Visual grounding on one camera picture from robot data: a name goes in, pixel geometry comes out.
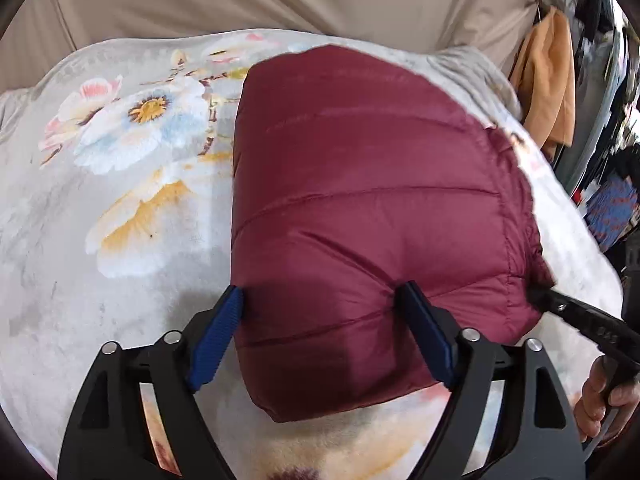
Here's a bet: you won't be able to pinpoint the maroon puffer jacket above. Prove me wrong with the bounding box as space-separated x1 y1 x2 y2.
231 44 554 423

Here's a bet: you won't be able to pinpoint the dark hanging clothes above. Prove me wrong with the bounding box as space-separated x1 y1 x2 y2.
567 0 640 198

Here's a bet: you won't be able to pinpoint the person's right hand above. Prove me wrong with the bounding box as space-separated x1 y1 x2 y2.
574 356 640 448

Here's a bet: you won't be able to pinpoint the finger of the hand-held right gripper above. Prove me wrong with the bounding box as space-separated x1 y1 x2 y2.
527 285 640 372

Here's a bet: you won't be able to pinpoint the blue patterned cloth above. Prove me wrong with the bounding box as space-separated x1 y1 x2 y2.
584 176 640 254

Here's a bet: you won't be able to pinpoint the floral printed blanket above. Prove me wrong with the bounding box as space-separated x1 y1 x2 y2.
0 27 627 480

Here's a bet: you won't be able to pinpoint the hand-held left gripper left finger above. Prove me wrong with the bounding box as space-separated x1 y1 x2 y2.
56 284 246 480

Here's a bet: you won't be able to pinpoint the orange hanging cloth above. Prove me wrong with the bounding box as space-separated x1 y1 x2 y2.
509 7 577 162

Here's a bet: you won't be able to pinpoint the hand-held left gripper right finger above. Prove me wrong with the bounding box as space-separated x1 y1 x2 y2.
395 281 587 480

